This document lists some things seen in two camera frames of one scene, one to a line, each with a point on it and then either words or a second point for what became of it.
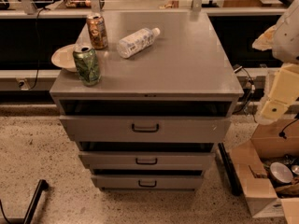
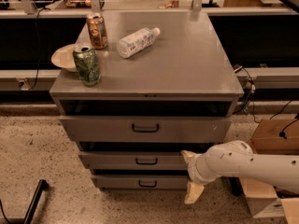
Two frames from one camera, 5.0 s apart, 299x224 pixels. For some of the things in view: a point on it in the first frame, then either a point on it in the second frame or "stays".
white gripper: [288, 36] -> [193, 168]
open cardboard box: [267, 170] stays
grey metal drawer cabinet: [149, 101] stays
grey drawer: [148, 161] stays
